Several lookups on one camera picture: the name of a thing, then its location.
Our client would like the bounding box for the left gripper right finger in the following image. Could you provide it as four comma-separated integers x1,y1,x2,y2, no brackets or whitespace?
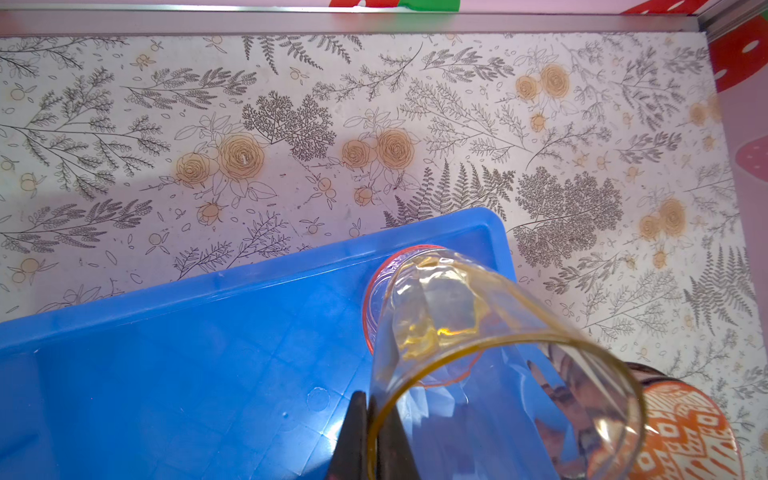
376,408,420,480

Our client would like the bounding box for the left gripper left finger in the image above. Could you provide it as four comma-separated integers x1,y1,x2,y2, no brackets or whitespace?
325,391,368,480

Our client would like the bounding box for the yellow clear glass cup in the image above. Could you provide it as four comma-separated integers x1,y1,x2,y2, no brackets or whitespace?
366,248,646,479

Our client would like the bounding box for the pink clear glass cup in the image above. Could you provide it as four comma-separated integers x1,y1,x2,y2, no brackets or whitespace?
362,244,482,389

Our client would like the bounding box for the blue plastic bin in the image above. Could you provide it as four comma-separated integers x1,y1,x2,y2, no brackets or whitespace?
1,208,514,479

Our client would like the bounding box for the orange patterned bowl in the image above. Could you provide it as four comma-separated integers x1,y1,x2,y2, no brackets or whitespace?
628,363,744,479

